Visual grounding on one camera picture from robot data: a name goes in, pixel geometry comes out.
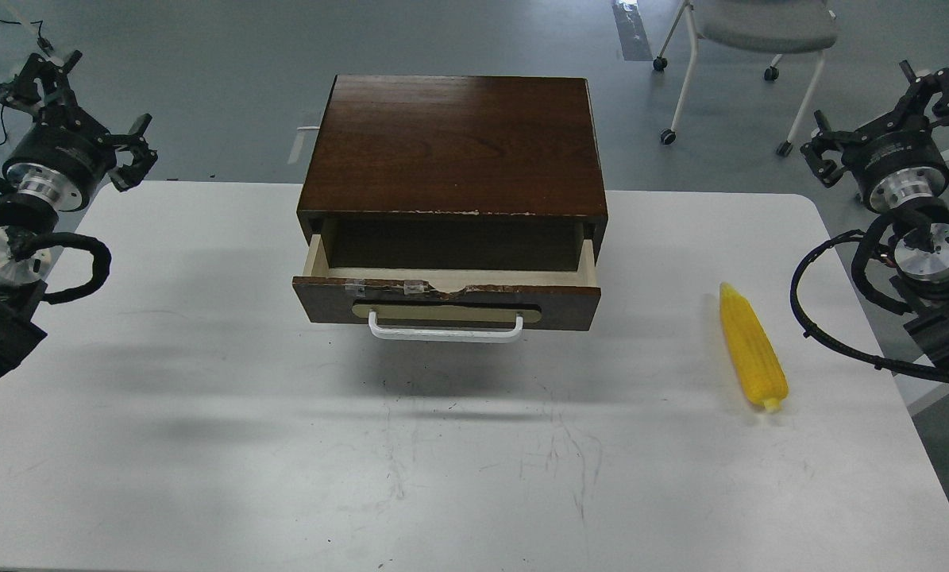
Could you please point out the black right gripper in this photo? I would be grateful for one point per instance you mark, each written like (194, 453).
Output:
(895, 167)

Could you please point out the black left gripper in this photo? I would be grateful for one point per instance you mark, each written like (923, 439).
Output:
(62, 142)

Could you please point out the yellow corn cob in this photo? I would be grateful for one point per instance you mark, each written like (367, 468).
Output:
(757, 367)

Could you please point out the wooden drawer with white handle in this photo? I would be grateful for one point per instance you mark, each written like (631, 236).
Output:
(452, 274)

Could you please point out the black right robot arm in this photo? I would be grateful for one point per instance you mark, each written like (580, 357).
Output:
(901, 262)

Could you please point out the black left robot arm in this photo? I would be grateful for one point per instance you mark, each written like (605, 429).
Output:
(40, 263)

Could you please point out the grey office chair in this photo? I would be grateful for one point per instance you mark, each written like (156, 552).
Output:
(778, 28)

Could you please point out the grey floor tape strip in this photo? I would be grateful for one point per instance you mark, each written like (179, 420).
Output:
(631, 32)

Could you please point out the dark brown wooden cabinet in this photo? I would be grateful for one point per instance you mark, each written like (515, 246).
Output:
(465, 145)

